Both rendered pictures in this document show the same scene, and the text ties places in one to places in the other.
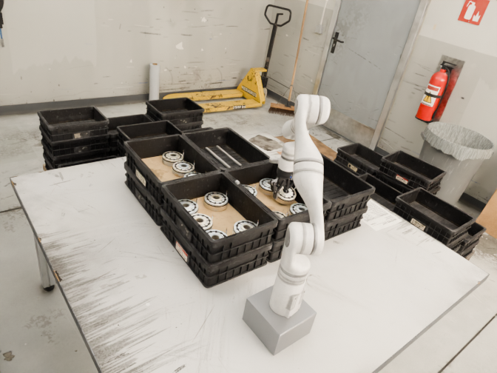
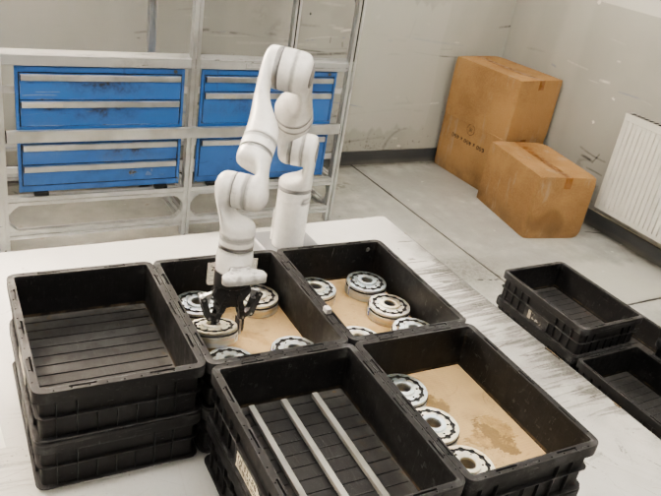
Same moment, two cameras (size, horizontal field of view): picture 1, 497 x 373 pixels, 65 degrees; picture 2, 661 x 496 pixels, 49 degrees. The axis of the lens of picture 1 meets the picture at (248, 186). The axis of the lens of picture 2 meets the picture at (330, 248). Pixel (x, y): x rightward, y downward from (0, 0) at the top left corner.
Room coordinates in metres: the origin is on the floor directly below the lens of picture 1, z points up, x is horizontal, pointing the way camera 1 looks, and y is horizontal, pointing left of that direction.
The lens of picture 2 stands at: (2.72, 0.27, 1.75)
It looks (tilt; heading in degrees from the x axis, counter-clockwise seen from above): 27 degrees down; 190
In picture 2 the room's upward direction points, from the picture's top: 10 degrees clockwise
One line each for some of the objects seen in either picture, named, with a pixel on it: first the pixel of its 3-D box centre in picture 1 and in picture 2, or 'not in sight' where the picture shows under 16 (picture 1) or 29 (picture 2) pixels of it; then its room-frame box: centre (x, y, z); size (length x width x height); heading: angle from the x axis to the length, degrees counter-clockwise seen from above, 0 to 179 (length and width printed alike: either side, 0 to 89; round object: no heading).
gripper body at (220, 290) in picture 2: (284, 175); (231, 285); (1.48, -0.15, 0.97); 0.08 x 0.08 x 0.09
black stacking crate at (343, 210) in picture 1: (321, 185); (100, 343); (1.65, -0.35, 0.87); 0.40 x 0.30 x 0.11; 42
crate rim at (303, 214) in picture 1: (276, 189); (245, 303); (1.45, -0.12, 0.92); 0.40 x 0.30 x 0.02; 42
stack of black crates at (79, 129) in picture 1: (75, 144); not in sight; (2.48, 1.30, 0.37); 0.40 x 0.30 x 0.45; 134
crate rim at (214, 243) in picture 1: (217, 204); (366, 287); (1.25, 0.10, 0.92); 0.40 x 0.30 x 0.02; 42
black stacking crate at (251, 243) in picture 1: (216, 215); (362, 306); (1.25, 0.10, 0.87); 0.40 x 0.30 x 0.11; 42
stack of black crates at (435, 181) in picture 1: (403, 190); not in sight; (2.70, -1.19, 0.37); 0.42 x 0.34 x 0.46; 43
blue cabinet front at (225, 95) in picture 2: not in sight; (267, 126); (-0.64, -0.76, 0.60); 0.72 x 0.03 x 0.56; 133
